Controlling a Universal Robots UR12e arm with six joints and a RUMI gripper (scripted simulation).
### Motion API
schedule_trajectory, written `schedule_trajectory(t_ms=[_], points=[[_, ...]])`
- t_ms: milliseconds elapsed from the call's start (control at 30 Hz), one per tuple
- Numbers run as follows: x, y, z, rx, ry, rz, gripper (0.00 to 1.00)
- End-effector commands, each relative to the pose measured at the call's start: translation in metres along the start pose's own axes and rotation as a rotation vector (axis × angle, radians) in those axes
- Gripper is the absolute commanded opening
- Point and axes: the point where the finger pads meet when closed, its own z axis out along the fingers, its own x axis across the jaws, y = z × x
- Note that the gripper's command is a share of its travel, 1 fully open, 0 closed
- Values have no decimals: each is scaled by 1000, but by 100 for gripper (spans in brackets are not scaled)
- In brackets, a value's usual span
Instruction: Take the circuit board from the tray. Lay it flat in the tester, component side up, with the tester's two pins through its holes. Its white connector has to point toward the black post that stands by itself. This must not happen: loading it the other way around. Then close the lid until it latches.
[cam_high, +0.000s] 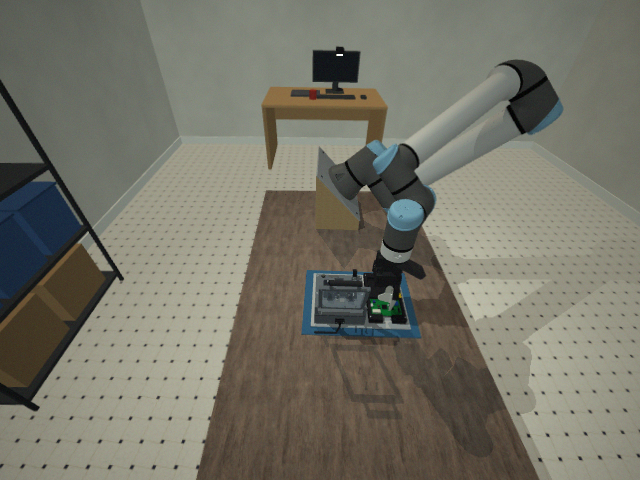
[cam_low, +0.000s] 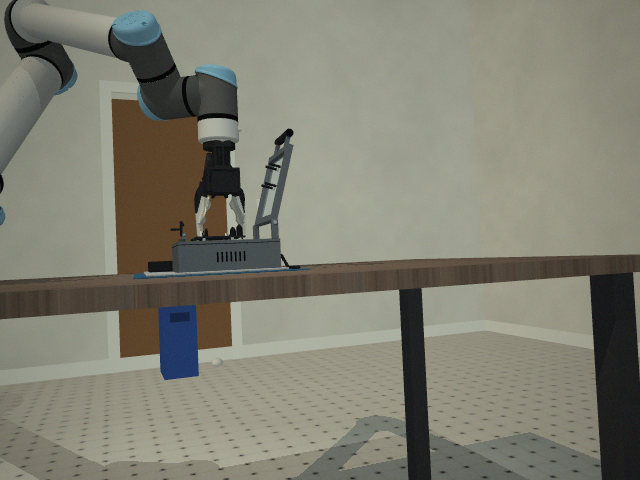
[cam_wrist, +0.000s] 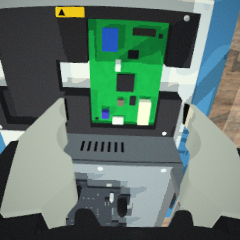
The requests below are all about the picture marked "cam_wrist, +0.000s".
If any green circuit board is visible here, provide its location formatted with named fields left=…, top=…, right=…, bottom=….
left=88, top=19, right=169, bottom=125

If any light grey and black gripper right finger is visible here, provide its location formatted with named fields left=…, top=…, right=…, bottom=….
left=179, top=103, right=240, bottom=239

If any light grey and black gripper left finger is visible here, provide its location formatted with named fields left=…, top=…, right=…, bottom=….
left=0, top=98, right=78, bottom=240

